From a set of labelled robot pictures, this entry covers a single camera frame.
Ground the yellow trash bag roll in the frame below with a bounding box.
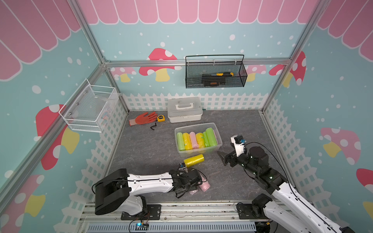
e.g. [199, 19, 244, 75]
[183, 133, 193, 150]
[196, 133, 205, 149]
[184, 154, 205, 168]

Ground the pink trash bag roll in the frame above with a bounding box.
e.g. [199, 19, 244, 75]
[198, 180, 211, 192]
[189, 189, 198, 195]
[189, 132, 199, 150]

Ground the light green trash bag roll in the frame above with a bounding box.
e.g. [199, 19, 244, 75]
[206, 128, 218, 147]

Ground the bright green trash bag roll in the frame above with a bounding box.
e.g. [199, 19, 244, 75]
[203, 132, 210, 148]

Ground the pale green trash bag roll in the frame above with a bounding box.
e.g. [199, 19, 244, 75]
[176, 132, 185, 151]

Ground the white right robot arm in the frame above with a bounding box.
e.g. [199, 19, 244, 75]
[218, 144, 353, 233]

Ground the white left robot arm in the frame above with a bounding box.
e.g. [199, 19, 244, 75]
[92, 168, 207, 216]

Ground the clear plastic storage box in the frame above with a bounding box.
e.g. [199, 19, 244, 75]
[174, 122, 223, 158]

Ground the white plastic tool case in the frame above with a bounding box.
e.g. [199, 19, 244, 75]
[167, 97, 203, 123]

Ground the green circuit board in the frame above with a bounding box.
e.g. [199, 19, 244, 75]
[135, 222, 149, 231]

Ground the yellow tape measure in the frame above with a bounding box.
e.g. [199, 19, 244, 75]
[157, 115, 166, 122]

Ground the red work glove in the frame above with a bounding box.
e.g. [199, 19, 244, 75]
[129, 112, 158, 126]

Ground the black tool with orange label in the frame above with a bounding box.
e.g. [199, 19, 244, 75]
[201, 76, 226, 87]

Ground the yellow black screwdriver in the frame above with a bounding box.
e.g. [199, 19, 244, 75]
[202, 72, 234, 77]

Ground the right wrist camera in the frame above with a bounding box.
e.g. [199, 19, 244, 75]
[231, 135, 247, 157]

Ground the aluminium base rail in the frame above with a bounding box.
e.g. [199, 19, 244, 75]
[78, 199, 318, 225]

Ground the black wire mesh basket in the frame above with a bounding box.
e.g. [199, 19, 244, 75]
[185, 54, 248, 88]

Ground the white wire mesh basket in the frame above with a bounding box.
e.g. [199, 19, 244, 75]
[59, 79, 119, 133]

